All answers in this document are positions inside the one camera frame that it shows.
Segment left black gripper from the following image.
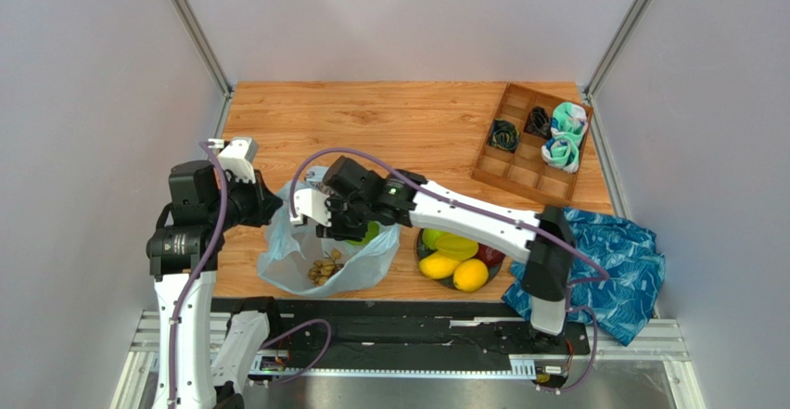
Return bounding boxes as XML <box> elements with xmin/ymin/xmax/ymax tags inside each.
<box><xmin>207</xmin><ymin>167</ymin><xmax>283</xmax><ymax>230</ymax></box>

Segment green fake leaf fruit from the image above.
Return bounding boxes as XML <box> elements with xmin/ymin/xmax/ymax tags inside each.
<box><xmin>348</xmin><ymin>222</ymin><xmax>380</xmax><ymax>246</ymax></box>

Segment light blue plastic bag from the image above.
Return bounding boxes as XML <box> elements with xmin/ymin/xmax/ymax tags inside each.
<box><xmin>257</xmin><ymin>184</ymin><xmax>401</xmax><ymax>298</ymax></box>

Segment yellow green star fruit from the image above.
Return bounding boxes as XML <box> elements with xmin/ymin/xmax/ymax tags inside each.
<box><xmin>435</xmin><ymin>234</ymin><xmax>479</xmax><ymax>261</ymax></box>

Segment yellow fake lemon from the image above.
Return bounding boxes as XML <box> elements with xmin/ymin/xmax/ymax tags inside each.
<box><xmin>452</xmin><ymin>259</ymin><xmax>489</xmax><ymax>293</ymax></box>

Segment dark red fake fruit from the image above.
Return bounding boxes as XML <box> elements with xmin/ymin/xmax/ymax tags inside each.
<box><xmin>475</xmin><ymin>244</ymin><xmax>505</xmax><ymax>268</ymax></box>

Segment green fake pear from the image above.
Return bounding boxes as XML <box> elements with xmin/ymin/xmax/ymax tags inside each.
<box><xmin>421</xmin><ymin>228</ymin><xmax>446</xmax><ymax>251</ymax></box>

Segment yellow fake mango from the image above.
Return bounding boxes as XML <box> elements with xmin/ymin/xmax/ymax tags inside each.
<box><xmin>418</xmin><ymin>252</ymin><xmax>462</xmax><ymax>280</ymax></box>

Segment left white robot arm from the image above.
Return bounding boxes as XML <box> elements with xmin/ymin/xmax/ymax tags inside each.
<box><xmin>146</xmin><ymin>158</ymin><xmax>283</xmax><ymax>408</ymax></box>

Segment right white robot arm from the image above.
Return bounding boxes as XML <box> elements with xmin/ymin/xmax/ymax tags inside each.
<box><xmin>318</xmin><ymin>156</ymin><xmax>576</xmax><ymax>336</ymax></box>

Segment dark rolled sock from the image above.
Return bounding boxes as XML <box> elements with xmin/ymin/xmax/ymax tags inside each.
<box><xmin>488</xmin><ymin>119</ymin><xmax>520</xmax><ymax>153</ymax></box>

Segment wooden compartment tray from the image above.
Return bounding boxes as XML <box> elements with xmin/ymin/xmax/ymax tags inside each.
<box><xmin>471</xmin><ymin>83</ymin><xmax>603</xmax><ymax>207</ymax></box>

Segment black rolled sock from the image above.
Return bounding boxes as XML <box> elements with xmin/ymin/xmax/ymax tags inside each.
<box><xmin>524</xmin><ymin>106</ymin><xmax>552</xmax><ymax>140</ymax></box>

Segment teal white rolled sock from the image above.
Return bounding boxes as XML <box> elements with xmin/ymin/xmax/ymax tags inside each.
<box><xmin>550</xmin><ymin>102</ymin><xmax>589</xmax><ymax>147</ymax></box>

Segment blue patterned cloth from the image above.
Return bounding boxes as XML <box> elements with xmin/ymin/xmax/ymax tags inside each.
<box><xmin>501</xmin><ymin>206</ymin><xmax>667</xmax><ymax>347</ymax></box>

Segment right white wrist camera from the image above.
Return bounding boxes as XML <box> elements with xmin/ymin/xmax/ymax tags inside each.
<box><xmin>289</xmin><ymin>188</ymin><xmax>331</xmax><ymax>227</ymax></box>

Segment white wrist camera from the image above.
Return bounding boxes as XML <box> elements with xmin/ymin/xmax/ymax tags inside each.
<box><xmin>289</xmin><ymin>188</ymin><xmax>331</xmax><ymax>227</ymax></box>
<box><xmin>208</xmin><ymin>136</ymin><xmax>259</xmax><ymax>185</ymax></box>

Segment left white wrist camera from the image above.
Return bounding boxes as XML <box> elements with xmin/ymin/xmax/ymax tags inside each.
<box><xmin>208</xmin><ymin>136</ymin><xmax>259</xmax><ymax>185</ymax></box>

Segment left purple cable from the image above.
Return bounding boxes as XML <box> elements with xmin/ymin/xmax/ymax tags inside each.
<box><xmin>166</xmin><ymin>140</ymin><xmax>333</xmax><ymax>409</ymax></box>

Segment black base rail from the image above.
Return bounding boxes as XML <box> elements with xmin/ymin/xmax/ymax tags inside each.
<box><xmin>203</xmin><ymin>297</ymin><xmax>592</xmax><ymax>373</ymax></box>

